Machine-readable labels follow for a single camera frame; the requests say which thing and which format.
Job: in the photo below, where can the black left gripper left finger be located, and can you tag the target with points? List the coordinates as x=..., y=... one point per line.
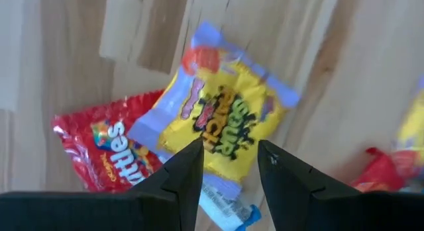
x=185, y=178

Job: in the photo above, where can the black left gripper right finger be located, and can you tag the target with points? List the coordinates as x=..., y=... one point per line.
x=285, y=184

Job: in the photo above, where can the yellow Sour Patch candy bag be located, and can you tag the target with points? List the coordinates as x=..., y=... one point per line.
x=228, y=102
x=414, y=125

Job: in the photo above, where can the blue white candy bar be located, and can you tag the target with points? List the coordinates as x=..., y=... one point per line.
x=225, y=211

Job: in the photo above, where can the red Skittles candy bag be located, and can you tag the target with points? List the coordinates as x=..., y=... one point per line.
x=381, y=173
x=99, y=141

